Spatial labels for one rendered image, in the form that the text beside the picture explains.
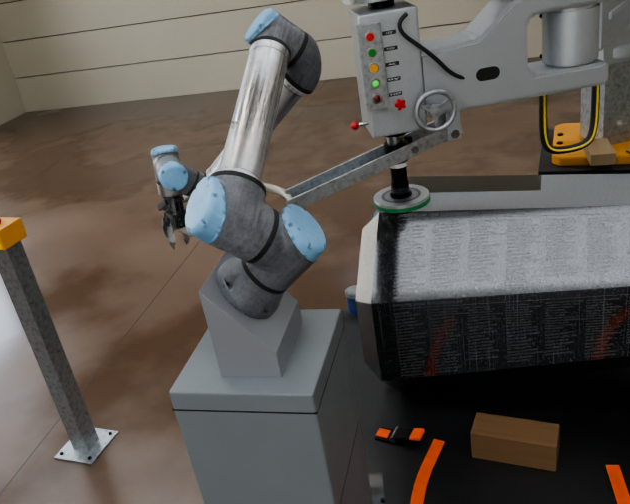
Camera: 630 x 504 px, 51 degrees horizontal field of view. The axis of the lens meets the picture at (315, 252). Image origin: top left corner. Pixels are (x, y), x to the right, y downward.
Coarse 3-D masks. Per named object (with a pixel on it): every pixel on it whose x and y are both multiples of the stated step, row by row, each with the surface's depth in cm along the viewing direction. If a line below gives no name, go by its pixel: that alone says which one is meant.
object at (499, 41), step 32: (512, 0) 222; (544, 0) 221; (576, 0) 222; (480, 32) 227; (512, 32) 224; (448, 64) 227; (480, 64) 228; (512, 64) 229; (544, 64) 243; (608, 64) 234; (480, 96) 233; (512, 96) 234; (448, 128) 238
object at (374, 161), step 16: (416, 144) 242; (432, 144) 243; (352, 160) 254; (368, 160) 255; (384, 160) 244; (400, 160) 244; (320, 176) 256; (336, 176) 256; (352, 176) 245; (368, 176) 246; (288, 192) 257; (304, 192) 247; (320, 192) 247
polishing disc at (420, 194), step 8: (384, 192) 262; (416, 192) 257; (424, 192) 255; (376, 200) 256; (384, 200) 255; (392, 200) 253; (400, 200) 252; (408, 200) 251; (416, 200) 250; (424, 200) 250; (392, 208) 249; (400, 208) 248
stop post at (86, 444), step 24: (0, 240) 239; (0, 264) 249; (24, 264) 252; (24, 288) 252; (24, 312) 257; (48, 312) 264; (48, 336) 264; (48, 360) 267; (48, 384) 274; (72, 384) 278; (72, 408) 278; (72, 432) 285; (96, 432) 298; (72, 456) 286; (96, 456) 284
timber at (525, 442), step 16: (480, 416) 252; (496, 416) 250; (480, 432) 244; (496, 432) 243; (512, 432) 242; (528, 432) 241; (544, 432) 239; (480, 448) 246; (496, 448) 243; (512, 448) 240; (528, 448) 238; (544, 448) 235; (528, 464) 241; (544, 464) 238
